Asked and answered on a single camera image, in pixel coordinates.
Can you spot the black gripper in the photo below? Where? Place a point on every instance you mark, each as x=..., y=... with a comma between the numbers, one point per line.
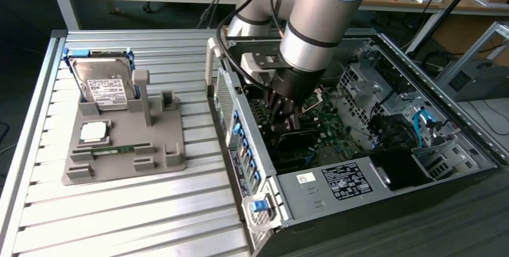
x=296, y=84

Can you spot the graphics card with metal bracket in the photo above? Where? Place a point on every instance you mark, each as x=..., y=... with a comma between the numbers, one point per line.
x=296, y=140

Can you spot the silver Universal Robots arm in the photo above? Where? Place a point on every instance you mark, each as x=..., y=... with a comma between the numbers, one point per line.
x=317, y=15

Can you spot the metal socket cover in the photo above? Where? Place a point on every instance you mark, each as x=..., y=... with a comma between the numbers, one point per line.
x=317, y=99

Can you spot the perforated metal drive cage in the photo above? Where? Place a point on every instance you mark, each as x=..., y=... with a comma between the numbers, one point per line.
x=357, y=90

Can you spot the green motherboard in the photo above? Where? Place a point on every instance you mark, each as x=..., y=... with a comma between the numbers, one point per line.
x=337, y=131

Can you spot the grey chipset heatsink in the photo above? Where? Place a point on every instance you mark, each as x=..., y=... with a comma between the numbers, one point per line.
x=329, y=155

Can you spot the grey power supply unit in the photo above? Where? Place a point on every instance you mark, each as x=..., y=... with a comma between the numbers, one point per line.
x=308, y=198

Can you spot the blue case latch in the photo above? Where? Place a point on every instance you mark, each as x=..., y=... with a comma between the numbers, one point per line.
x=260, y=206

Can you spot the black tripod pole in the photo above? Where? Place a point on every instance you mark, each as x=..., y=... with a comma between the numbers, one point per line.
x=445, y=12

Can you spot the grey plastic parts rack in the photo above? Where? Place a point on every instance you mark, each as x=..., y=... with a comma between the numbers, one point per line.
x=127, y=131

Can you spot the grey computer tower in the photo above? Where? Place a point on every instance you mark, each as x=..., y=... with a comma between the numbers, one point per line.
x=477, y=81

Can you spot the hard disk in blue carrier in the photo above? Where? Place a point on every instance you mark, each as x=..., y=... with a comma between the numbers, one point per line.
x=103, y=72

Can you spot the green RAM stick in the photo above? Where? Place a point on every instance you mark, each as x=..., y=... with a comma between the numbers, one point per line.
x=114, y=149

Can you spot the open black PC case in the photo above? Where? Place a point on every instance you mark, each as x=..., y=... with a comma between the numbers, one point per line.
x=357, y=233

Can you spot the silver CPU chip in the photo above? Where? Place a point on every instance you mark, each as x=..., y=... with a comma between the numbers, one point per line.
x=94, y=131

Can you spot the aluminium profile frame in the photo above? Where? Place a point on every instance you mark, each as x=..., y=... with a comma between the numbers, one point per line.
x=489, y=36

